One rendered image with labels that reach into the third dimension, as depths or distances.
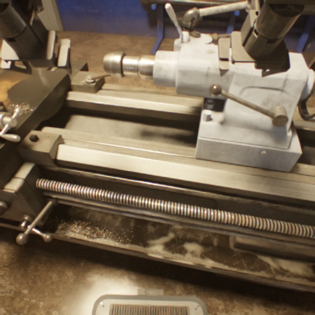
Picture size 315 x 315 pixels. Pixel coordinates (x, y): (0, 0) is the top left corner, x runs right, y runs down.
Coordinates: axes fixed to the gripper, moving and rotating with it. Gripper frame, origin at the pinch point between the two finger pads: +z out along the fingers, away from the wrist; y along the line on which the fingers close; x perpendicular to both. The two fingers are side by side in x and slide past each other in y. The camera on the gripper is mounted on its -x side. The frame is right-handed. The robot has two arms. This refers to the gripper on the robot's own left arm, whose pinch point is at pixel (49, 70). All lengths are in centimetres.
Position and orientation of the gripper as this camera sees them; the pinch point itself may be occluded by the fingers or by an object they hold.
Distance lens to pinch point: 63.1
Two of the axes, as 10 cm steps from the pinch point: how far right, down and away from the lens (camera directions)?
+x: -0.2, 9.8, -2.0
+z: 0.1, 2.0, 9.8
